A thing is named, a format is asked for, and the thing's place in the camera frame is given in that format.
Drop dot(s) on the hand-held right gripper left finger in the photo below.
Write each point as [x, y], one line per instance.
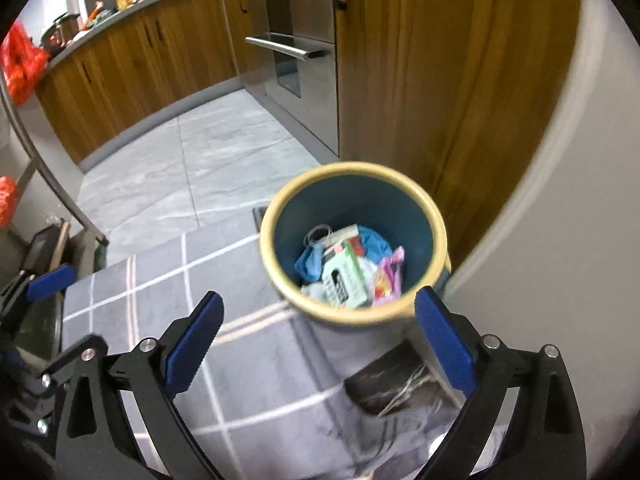
[195, 345]

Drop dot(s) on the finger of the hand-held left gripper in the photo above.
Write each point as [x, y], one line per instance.
[50, 282]
[75, 362]

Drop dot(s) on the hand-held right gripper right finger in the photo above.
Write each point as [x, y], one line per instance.
[445, 340]

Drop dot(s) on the pink snack wrapper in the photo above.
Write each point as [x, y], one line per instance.
[387, 275]

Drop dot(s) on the green and white packet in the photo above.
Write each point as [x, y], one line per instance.
[345, 275]

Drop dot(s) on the blue face mask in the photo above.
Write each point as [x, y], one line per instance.
[310, 262]

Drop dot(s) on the yellow rimmed teal trash bin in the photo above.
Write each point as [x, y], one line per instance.
[350, 200]

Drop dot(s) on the black box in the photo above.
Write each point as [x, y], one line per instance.
[42, 250]

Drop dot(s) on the grey checked mat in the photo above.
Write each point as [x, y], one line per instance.
[250, 360]

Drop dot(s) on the large orange plastic bag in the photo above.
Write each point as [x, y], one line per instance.
[7, 200]

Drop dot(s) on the stainless steel shelf rack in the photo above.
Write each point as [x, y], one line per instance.
[45, 175]

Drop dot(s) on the small orange plastic bag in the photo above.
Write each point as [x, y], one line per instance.
[22, 65]

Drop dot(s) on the wide wooden base cabinet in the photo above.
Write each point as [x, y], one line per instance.
[125, 70]

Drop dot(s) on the rice cooker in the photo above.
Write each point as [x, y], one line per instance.
[60, 32]

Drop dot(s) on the large wooden cabinet door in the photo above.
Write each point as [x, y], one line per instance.
[425, 85]

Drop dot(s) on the red kitchen utensil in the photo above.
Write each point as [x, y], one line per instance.
[93, 14]

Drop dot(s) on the narrow wooden cabinet door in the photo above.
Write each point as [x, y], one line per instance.
[232, 35]

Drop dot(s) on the stainless steel built-in oven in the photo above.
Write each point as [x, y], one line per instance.
[310, 10]

